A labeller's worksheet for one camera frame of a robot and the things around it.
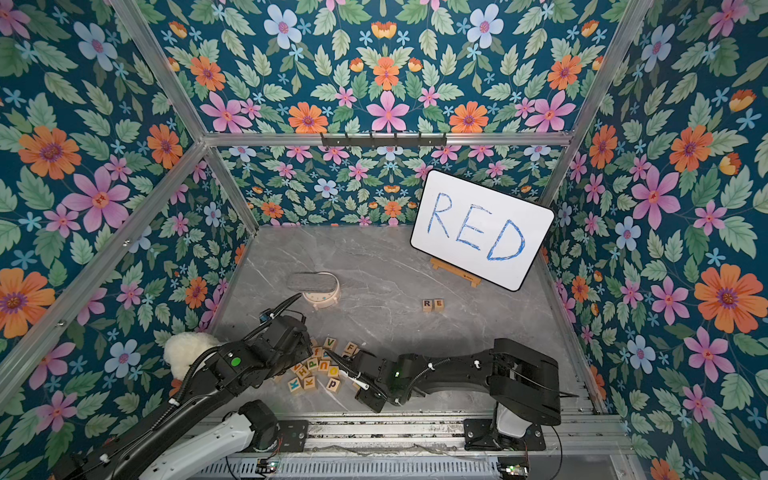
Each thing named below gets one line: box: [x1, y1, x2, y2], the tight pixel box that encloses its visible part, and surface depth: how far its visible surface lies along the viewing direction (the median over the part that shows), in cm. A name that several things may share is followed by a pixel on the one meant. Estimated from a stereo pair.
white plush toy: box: [163, 331, 221, 382], surface depth 69 cm
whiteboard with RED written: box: [411, 170, 555, 292], surface depth 95 cm
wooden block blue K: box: [288, 377, 303, 394], surface depth 81 cm
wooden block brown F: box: [342, 342, 360, 357], surface depth 88 cm
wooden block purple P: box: [326, 378, 341, 393], surface depth 82 cm
